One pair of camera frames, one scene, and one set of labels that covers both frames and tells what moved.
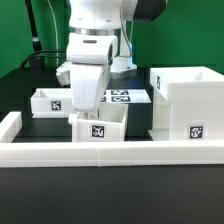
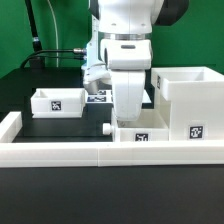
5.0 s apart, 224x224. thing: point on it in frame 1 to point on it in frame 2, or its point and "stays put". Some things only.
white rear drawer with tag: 51,103 stays put
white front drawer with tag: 109,127 to 151,127
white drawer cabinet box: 187,104 stays put
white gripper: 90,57 to 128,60
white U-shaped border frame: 101,153 stays put
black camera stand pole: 37,61 stays put
